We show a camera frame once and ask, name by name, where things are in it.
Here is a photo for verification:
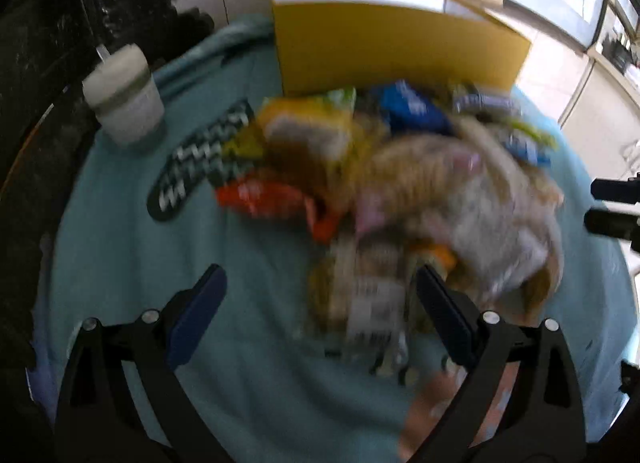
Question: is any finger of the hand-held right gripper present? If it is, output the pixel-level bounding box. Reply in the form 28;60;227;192
590;174;640;205
583;207;640;251

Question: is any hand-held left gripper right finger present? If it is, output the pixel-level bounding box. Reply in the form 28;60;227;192
400;263;588;463

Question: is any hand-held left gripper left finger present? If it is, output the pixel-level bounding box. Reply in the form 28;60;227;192
52;263;236;463

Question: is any brown snack packet white label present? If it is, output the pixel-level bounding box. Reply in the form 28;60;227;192
304;238;418;384

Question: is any yellow cardboard box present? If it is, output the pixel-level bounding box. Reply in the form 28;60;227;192
271;0;533;96

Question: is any teal blanket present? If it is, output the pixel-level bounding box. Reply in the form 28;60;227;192
34;13;640;463

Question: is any yellow green snack packet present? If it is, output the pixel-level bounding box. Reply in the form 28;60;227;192
499;118;559;167

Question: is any large beige snack packet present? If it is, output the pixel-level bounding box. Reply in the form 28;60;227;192
350;118;567;305

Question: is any orange snack packet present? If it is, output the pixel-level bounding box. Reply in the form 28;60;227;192
216;178;346;244

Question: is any white purple snack packet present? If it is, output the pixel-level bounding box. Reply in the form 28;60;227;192
451;84;526;117

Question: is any dark framed picture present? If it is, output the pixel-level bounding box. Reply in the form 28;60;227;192
594;0;640;75

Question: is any blue snack packet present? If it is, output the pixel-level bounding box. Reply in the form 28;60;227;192
376;80;455;137

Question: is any white lidded cup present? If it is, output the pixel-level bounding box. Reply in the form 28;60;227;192
81;43;166;146

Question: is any dark speckled furniture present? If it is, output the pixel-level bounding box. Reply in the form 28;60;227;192
0;0;216;224

